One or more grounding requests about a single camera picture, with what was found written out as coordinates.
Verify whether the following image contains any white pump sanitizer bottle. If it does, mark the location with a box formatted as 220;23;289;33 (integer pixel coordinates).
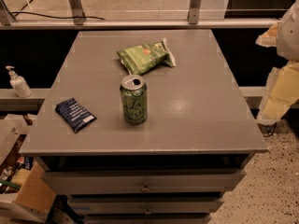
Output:
6;65;32;98

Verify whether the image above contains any green jalapeno chip bag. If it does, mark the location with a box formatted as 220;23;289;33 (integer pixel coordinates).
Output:
116;38;177;76

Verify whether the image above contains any black cable right side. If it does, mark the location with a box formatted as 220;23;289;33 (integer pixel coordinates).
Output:
262;121;278;138

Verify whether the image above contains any grey drawer cabinet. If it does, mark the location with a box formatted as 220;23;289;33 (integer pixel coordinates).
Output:
21;30;267;224

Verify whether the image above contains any cardboard box with items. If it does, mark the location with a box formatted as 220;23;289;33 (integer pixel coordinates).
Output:
0;114;56;223

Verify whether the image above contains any green La Croix can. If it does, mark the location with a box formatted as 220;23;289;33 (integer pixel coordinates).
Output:
120;75;148;125

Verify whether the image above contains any dark blue snack packet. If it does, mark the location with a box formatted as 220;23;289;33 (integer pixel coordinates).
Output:
55;98;96;133

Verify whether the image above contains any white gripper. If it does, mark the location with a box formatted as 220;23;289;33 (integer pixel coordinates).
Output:
255;0;299;125

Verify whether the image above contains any black cable on floor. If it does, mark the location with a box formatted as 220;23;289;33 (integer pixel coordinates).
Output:
8;10;107;21

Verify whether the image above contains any metal railing frame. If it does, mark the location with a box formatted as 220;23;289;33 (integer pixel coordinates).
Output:
0;0;299;30

